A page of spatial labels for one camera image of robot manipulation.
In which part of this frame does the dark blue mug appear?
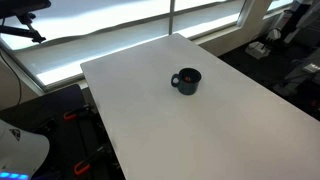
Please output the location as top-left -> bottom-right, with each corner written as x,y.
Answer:
171,68 -> 202,95

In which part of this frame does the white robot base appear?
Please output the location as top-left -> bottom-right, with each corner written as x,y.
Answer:
0,120 -> 50,180

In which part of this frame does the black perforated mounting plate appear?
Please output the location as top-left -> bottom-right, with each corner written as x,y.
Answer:
0,85 -> 125,180

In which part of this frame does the white floor device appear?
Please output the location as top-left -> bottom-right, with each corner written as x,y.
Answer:
245,41 -> 270,59

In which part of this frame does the orange-handled clamp near table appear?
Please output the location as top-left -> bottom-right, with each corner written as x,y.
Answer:
63,104 -> 94,121

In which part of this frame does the orange-handled clamp front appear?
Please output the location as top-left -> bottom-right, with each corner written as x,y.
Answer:
73,146 -> 106,176

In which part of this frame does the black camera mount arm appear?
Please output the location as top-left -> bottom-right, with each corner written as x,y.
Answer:
0,0 -> 51,43

